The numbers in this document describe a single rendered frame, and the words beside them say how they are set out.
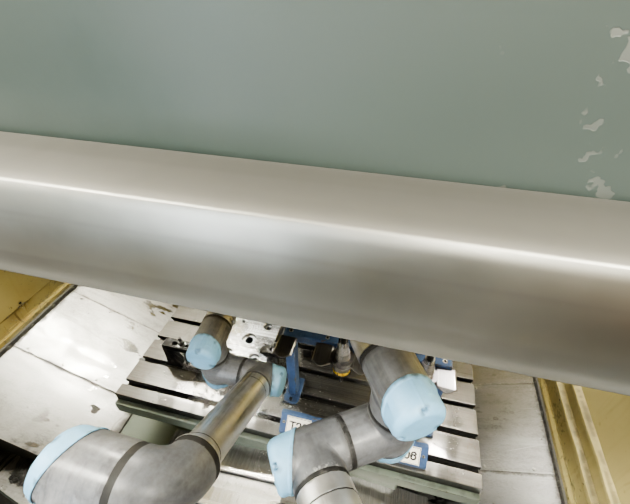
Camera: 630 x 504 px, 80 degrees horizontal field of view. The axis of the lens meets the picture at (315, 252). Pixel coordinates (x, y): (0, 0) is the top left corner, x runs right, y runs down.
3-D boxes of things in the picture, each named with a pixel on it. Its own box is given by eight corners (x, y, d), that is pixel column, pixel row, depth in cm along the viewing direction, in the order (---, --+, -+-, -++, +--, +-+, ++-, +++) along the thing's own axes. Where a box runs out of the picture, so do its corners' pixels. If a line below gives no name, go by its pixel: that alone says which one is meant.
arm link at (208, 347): (187, 370, 89) (179, 348, 83) (206, 334, 97) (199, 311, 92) (219, 375, 88) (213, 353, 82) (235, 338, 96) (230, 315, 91)
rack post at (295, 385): (297, 405, 125) (294, 350, 106) (282, 402, 126) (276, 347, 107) (305, 380, 132) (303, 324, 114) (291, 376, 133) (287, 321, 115)
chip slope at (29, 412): (131, 492, 129) (105, 459, 113) (-22, 443, 142) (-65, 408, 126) (236, 308, 197) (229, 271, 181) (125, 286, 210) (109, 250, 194)
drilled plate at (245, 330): (263, 379, 128) (262, 370, 125) (187, 361, 134) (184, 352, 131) (284, 328, 146) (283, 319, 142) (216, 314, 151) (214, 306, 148)
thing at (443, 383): (456, 396, 94) (457, 394, 94) (435, 391, 95) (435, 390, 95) (455, 372, 99) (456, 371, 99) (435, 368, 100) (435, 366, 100)
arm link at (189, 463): (180, 503, 48) (291, 354, 95) (107, 478, 50) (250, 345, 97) (173, 579, 49) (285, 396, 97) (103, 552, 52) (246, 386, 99)
